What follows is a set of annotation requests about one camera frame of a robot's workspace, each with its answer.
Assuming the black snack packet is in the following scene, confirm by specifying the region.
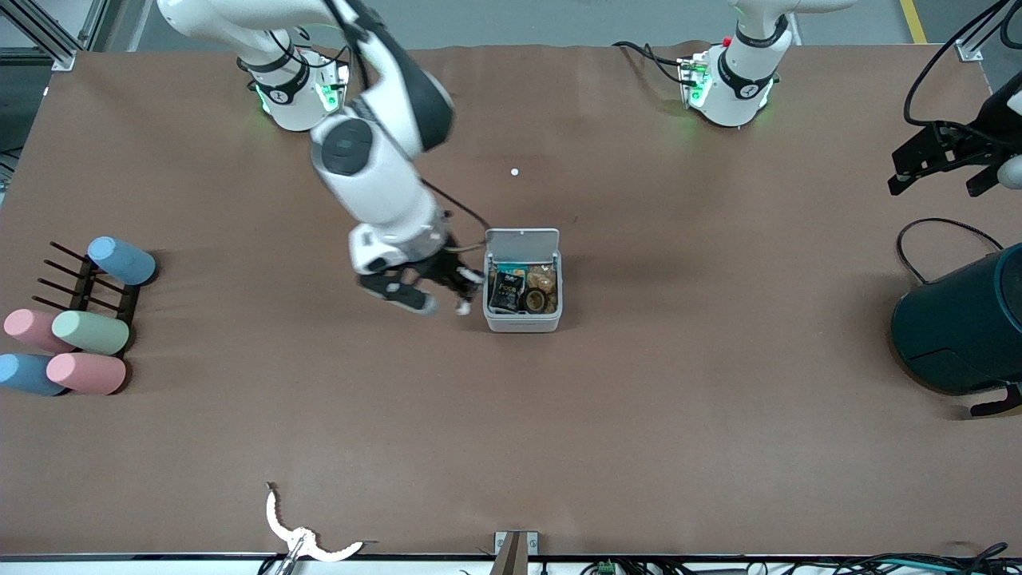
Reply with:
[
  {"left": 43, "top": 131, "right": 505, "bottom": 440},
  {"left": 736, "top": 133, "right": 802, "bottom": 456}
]
[{"left": 489, "top": 270, "right": 528, "bottom": 314}]

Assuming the white square lidded bin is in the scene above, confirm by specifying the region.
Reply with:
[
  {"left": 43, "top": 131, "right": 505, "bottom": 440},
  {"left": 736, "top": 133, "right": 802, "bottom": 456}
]
[{"left": 483, "top": 228, "right": 564, "bottom": 334}]

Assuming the dark teal cylindrical device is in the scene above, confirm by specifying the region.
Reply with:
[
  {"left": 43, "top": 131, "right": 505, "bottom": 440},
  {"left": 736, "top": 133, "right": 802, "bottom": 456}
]
[{"left": 892, "top": 244, "right": 1022, "bottom": 396}]

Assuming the brown table cover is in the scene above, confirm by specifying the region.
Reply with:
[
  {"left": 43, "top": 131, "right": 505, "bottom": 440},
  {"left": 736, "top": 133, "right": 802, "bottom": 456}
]
[{"left": 0, "top": 42, "right": 1022, "bottom": 557}]

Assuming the black device stand foot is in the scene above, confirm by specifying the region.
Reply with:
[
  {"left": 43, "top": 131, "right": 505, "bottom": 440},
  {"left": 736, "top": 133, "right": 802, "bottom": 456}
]
[{"left": 970, "top": 383, "right": 1022, "bottom": 418}]

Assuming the white toothed curved tool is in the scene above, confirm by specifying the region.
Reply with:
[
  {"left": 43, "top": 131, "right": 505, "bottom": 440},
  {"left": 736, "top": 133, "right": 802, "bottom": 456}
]
[{"left": 265, "top": 482, "right": 365, "bottom": 565}]

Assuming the blue cup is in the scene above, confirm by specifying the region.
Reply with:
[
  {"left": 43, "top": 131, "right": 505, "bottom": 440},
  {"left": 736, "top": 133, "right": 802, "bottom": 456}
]
[
  {"left": 87, "top": 236, "right": 158, "bottom": 286},
  {"left": 0, "top": 353, "right": 69, "bottom": 397}
]

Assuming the black cup rack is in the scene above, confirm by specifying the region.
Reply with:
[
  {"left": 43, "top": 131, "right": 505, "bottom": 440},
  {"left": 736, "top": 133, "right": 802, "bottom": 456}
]
[{"left": 36, "top": 240, "right": 141, "bottom": 357}]

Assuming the green cup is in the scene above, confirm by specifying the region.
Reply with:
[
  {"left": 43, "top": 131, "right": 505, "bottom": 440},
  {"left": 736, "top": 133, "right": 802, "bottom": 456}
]
[{"left": 52, "top": 311, "right": 130, "bottom": 356}]

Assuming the pink cup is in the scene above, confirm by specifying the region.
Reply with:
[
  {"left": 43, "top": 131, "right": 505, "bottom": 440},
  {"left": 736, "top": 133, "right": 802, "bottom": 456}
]
[
  {"left": 4, "top": 309, "right": 77, "bottom": 354},
  {"left": 46, "top": 352, "right": 127, "bottom": 395}
]

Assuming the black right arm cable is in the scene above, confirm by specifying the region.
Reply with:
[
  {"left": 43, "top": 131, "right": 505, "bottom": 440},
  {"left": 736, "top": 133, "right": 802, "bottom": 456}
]
[{"left": 419, "top": 179, "right": 493, "bottom": 234}]

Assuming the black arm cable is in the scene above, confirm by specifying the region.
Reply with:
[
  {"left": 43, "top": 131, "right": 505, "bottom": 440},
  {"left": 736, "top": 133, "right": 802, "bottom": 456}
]
[
  {"left": 904, "top": 0, "right": 1022, "bottom": 129},
  {"left": 419, "top": 179, "right": 493, "bottom": 234}
]

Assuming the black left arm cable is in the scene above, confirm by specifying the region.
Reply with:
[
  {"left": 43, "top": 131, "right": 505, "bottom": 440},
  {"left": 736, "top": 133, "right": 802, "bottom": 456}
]
[{"left": 904, "top": 0, "right": 1022, "bottom": 129}]

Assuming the black device cable loop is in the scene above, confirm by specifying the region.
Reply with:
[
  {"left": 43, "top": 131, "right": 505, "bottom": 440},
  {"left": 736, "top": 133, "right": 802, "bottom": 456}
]
[{"left": 896, "top": 217, "right": 1004, "bottom": 285}]

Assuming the aluminium frame profile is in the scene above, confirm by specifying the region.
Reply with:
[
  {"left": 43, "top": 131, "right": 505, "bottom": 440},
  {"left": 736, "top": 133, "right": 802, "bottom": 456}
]
[
  {"left": 0, "top": 0, "right": 77, "bottom": 71},
  {"left": 954, "top": 0, "right": 1022, "bottom": 63}
]

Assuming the metal arm base bracket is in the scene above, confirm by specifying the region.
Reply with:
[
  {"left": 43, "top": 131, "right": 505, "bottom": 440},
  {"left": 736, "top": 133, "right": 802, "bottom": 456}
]
[
  {"left": 679, "top": 52, "right": 713, "bottom": 109},
  {"left": 315, "top": 60, "right": 353, "bottom": 114}
]

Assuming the black base cable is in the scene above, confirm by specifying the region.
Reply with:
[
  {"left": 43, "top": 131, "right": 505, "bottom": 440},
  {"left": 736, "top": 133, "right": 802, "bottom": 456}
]
[
  {"left": 307, "top": 43, "right": 355, "bottom": 81},
  {"left": 612, "top": 40, "right": 692, "bottom": 85}
]

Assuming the metal table edge bracket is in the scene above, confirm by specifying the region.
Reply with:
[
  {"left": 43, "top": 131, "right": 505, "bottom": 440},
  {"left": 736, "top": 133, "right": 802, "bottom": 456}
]
[{"left": 493, "top": 530, "right": 540, "bottom": 575}]

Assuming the black cable bundle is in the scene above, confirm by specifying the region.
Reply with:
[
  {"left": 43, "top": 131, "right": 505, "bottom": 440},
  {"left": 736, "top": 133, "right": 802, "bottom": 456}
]
[{"left": 798, "top": 543, "right": 1022, "bottom": 575}]

